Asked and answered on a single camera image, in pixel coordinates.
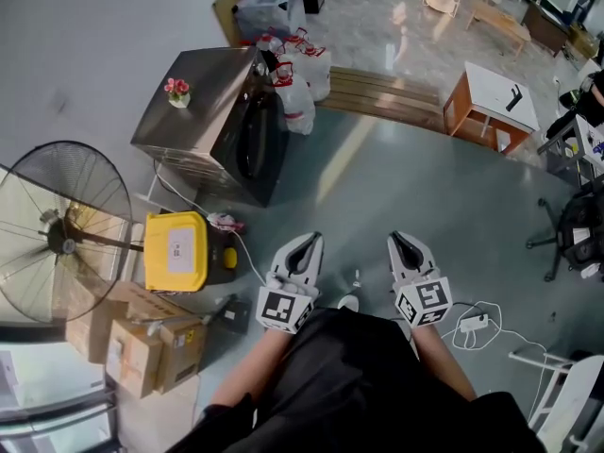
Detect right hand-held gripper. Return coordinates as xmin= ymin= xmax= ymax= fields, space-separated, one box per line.
xmin=387 ymin=231 xmax=454 ymax=330

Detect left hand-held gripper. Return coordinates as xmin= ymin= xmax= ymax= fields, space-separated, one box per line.
xmin=256 ymin=232 xmax=327 ymax=336

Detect silver front-load washing machine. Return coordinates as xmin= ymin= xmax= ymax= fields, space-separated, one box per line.
xmin=130 ymin=46 xmax=291 ymax=209

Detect person's left forearm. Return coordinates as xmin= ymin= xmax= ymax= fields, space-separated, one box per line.
xmin=207 ymin=327 xmax=290 ymax=411

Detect person's right forearm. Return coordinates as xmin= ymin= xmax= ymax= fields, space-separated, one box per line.
xmin=409 ymin=324 xmax=478 ymax=403

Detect pink cloth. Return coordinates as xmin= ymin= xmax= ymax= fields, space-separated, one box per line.
xmin=206 ymin=210 xmax=246 ymax=235

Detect flat black box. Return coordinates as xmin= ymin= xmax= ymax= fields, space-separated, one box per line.
xmin=218 ymin=294 xmax=252 ymax=335

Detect white power strip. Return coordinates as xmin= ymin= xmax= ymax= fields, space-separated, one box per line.
xmin=459 ymin=313 xmax=491 ymax=334

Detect black storage box yellow lid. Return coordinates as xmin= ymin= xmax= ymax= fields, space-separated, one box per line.
xmin=143 ymin=210 xmax=239 ymax=294

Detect person's black clothing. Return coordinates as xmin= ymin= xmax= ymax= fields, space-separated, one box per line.
xmin=163 ymin=306 xmax=549 ymax=453

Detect brown cardboard box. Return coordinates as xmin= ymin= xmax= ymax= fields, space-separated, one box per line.
xmin=155 ymin=320 xmax=210 ymax=395
xmin=110 ymin=280 xmax=191 ymax=324
xmin=105 ymin=318 xmax=164 ymax=400
xmin=64 ymin=280 xmax=131 ymax=365

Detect wooden slatted pallet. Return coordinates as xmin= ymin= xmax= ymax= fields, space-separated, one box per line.
xmin=314 ymin=65 xmax=445 ymax=135

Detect black office chair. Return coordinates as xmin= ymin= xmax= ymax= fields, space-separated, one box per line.
xmin=525 ymin=188 xmax=604 ymax=283

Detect white-top wooden side table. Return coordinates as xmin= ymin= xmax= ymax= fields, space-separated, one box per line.
xmin=443 ymin=60 xmax=541 ymax=156

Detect black tool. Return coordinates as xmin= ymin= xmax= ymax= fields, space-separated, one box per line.
xmin=505 ymin=83 xmax=525 ymax=112

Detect grey metal cart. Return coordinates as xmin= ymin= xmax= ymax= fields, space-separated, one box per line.
xmin=537 ymin=112 xmax=604 ymax=189

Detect pink flowers in white pot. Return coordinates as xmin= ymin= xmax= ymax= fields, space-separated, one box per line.
xmin=163 ymin=77 xmax=192 ymax=109

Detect white metal rack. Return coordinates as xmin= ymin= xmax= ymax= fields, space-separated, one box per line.
xmin=508 ymin=348 xmax=604 ymax=453

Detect black standing floor fan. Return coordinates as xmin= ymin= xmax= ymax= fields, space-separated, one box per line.
xmin=0 ymin=140 xmax=145 ymax=324

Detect translucent plastic storage bin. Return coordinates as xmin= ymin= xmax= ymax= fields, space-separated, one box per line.
xmin=234 ymin=0 xmax=309 ymax=42

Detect long wooden bench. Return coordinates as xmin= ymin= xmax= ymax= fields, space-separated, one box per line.
xmin=466 ymin=0 xmax=532 ymax=59

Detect dark wooden cabinet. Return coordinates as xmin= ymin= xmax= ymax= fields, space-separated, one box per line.
xmin=520 ymin=1 xmax=570 ymax=57

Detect white washing machine cable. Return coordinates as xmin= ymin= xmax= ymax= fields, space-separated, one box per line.
xmin=154 ymin=157 xmax=269 ymax=286

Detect white power strip cable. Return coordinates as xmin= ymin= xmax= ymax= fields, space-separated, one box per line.
xmin=445 ymin=299 xmax=548 ymax=424

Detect clear water jug red handle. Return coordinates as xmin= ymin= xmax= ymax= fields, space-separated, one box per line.
xmin=274 ymin=61 xmax=316 ymax=137
xmin=254 ymin=26 xmax=286 ymax=56
xmin=295 ymin=44 xmax=333 ymax=103

